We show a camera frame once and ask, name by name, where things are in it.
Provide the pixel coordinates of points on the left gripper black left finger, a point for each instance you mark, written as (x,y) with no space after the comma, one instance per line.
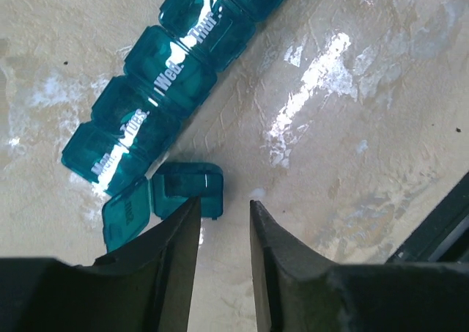
(145,285)

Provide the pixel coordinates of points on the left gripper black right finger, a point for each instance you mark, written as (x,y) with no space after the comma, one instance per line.
(298,289)

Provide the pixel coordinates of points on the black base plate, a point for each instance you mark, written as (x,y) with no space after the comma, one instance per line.
(443,234)

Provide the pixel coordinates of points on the teal weekly pill organizer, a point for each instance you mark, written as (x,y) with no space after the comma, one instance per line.
(167,75)

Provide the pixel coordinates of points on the detached teal pill compartment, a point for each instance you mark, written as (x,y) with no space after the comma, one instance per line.
(127,214)

